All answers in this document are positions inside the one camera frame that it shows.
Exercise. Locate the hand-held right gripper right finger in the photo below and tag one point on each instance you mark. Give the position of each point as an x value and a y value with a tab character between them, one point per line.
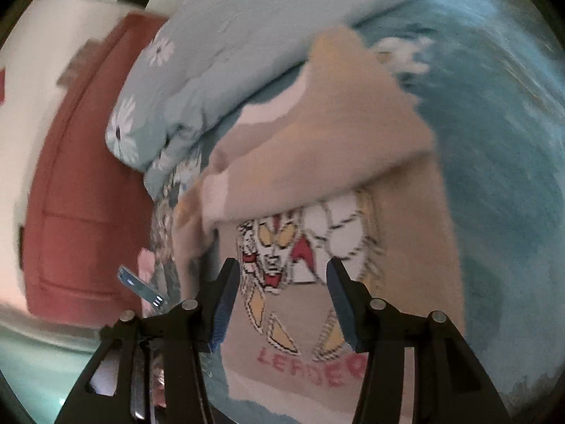
340	307

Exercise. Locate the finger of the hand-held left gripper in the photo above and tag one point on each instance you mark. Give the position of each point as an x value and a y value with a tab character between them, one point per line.
142	288

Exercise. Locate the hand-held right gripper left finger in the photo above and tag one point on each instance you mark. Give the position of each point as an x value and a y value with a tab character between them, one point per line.
224	307

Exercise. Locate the beige cartoon print sweater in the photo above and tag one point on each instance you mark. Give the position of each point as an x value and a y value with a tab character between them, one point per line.
353	141

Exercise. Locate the red wooden door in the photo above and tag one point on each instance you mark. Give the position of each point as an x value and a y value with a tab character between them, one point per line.
79	185

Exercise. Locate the teal bed sheet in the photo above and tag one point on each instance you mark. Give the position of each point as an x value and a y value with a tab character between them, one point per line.
494	163

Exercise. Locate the light blue floral quilt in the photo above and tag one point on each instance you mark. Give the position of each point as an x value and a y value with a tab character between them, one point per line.
220	53

